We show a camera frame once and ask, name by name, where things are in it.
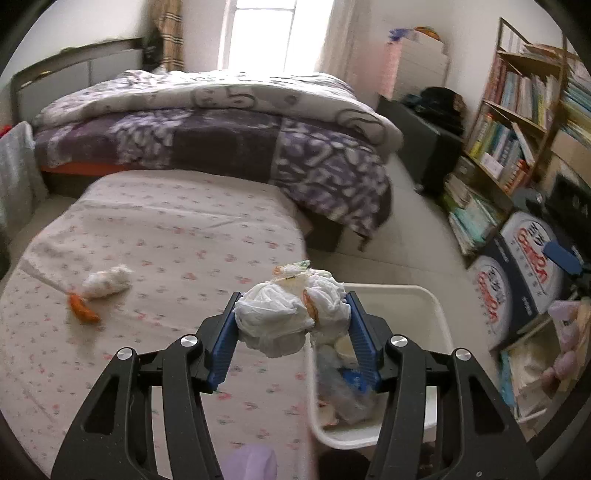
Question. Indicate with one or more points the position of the purple bag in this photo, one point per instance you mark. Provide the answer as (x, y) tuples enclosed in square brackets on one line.
[(399, 36)]

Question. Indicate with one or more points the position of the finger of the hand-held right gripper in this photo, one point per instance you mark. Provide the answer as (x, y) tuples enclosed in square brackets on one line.
[(563, 258)]

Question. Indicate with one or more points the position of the stack of papers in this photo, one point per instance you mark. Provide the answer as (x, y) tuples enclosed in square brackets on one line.
[(526, 369)]

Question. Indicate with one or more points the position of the orange peel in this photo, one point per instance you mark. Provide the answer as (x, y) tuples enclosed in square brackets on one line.
[(84, 309)]

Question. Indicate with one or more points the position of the small black hanging bag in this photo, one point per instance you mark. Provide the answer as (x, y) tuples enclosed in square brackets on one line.
[(151, 53)]

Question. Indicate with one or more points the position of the bright window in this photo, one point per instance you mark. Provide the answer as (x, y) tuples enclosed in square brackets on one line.
[(272, 32)]

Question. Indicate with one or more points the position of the person's left hand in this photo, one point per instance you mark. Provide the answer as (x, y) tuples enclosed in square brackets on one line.
[(251, 464)]

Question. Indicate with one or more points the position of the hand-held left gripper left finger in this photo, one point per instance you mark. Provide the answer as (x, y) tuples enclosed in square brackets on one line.
[(224, 341)]

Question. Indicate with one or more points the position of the blue packet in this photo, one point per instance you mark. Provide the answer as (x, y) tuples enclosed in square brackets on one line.
[(355, 381)]

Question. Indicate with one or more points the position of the white and pink drawer cabinet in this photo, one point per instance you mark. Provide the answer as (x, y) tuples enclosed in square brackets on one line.
[(420, 69)]

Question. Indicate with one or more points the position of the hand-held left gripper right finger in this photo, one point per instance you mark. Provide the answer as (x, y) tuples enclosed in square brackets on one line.
[(364, 341)]

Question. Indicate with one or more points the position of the black cabinet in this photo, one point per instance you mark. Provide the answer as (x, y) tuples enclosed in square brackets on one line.
[(425, 147)]

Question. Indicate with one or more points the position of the white plastic bin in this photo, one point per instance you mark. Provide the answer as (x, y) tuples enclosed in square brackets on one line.
[(415, 304)]

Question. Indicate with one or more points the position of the floral tablecloth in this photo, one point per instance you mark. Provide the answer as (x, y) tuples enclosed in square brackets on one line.
[(161, 230)]

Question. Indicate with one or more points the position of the grey cloth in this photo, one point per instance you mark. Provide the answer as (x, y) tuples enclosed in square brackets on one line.
[(18, 180)]

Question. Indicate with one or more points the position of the grey cartoon print quilt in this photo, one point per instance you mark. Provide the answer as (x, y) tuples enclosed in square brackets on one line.
[(221, 92)]

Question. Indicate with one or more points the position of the plaid coat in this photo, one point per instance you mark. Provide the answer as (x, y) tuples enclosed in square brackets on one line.
[(170, 32)]

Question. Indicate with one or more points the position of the brown cardboard box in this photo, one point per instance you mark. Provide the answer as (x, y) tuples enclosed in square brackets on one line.
[(570, 154)]

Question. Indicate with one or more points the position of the crumpled white tissue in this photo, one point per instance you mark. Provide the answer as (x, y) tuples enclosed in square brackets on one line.
[(108, 281)]

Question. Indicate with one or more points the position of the person's right hand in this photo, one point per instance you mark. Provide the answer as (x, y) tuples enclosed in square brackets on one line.
[(565, 311)]

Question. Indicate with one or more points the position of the wooden bookshelf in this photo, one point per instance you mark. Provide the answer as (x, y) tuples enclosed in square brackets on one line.
[(549, 138)]

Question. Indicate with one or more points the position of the bed with purple quilt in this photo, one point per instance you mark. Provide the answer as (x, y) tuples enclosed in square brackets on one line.
[(69, 74)]

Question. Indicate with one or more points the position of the pile of books on floor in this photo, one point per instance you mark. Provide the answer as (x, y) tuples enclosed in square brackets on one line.
[(471, 212)]

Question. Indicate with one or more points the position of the row of leaning books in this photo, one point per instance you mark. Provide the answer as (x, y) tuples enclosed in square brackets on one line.
[(498, 147)]

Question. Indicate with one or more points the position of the row of upright books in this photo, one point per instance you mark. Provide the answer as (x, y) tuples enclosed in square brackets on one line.
[(521, 92)]

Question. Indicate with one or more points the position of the white plastic bag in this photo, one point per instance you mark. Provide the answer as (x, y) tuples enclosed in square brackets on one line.
[(277, 314)]

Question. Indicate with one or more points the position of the stack of pale books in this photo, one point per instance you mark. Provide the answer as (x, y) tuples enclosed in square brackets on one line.
[(577, 101)]

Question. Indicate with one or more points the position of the clear plastic bottle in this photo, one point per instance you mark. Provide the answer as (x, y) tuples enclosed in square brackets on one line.
[(341, 392)]

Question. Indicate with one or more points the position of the purple patterned blanket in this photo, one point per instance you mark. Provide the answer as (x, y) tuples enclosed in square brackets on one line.
[(323, 170)]

